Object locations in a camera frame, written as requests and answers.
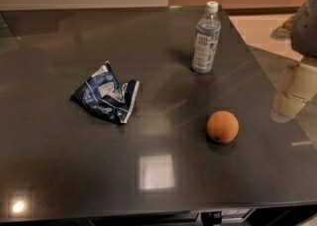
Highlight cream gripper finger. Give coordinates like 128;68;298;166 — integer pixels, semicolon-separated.
270;56;317;123

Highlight blue chip bag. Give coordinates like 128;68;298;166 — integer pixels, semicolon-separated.
70;60;140;125

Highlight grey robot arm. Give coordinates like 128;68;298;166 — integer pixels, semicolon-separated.
270;0;317;123

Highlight orange fruit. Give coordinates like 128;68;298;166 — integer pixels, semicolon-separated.
206;111;239;144

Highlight clear plastic water bottle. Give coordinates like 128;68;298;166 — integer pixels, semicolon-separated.
191;1;221;73

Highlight black device under table edge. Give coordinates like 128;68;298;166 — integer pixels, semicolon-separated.
197;207;256;226

